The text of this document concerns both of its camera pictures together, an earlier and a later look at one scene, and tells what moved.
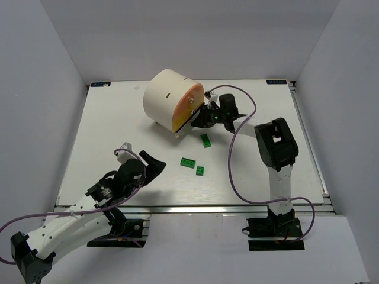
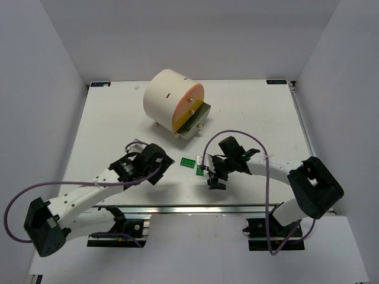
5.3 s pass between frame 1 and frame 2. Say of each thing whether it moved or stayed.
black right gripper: moved
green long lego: stayed
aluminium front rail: stayed
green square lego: stayed
